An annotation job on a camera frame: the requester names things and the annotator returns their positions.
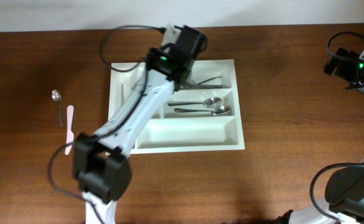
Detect fork black handle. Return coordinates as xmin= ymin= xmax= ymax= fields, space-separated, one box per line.
xmin=187 ymin=76 xmax=222 ymax=86

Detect large spoon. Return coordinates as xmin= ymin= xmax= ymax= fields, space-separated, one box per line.
xmin=174 ymin=105 xmax=231 ymax=116
xmin=167 ymin=97 xmax=223 ymax=108

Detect metal tweezers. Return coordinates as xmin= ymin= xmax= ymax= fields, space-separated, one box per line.
xmin=121 ymin=84 xmax=126 ymax=105

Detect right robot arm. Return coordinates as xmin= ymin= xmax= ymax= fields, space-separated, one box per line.
xmin=276 ymin=48 xmax=364 ymax=224

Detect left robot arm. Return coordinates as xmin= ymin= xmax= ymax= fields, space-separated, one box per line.
xmin=73 ymin=26 xmax=208 ymax=223

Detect white cutlery tray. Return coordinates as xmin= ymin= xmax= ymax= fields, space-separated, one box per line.
xmin=108 ymin=59 xmax=245 ymax=154

